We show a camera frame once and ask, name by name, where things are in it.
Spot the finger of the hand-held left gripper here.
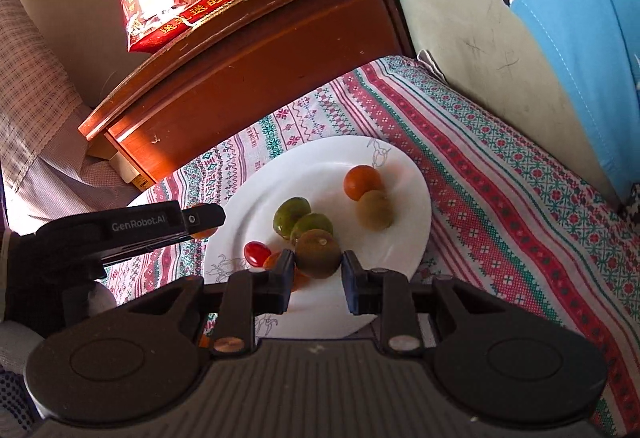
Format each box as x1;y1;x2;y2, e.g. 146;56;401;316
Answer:
182;203;226;233

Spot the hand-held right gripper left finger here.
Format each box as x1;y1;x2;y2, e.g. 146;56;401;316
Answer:
127;248;297;355

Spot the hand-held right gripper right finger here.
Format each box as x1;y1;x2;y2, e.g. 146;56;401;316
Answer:
342;250;506;355

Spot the red cherry tomato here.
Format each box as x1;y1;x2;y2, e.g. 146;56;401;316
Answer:
243;241;273;266

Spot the green round fruit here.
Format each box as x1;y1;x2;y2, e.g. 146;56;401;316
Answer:
290;212;334;244
273;197;312;240

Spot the large brown kiwi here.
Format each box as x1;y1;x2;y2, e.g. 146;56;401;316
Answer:
356;189;395;232

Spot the white plate with line drawing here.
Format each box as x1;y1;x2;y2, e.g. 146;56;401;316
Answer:
202;135;434;340

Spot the person's left hand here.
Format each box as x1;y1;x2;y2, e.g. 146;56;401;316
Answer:
82;281;119;320

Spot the pale cardboard box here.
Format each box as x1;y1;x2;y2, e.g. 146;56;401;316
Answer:
85;138;152;192

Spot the checkered beige curtain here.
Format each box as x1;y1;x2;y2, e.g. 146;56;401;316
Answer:
0;0;132;239

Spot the brown wooden nightstand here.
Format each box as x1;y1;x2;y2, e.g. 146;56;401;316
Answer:
78;0;417;185

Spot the patterned red green blanket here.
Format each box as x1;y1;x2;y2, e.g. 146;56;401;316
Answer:
105;54;640;438

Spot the pale green cushion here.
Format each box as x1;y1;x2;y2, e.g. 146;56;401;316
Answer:
390;0;623;210

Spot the blue houndstooth cloth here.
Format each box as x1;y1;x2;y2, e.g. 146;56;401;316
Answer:
620;183;640;215

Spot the blue printed cloth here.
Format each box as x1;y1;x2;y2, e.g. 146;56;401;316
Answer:
330;0;640;199

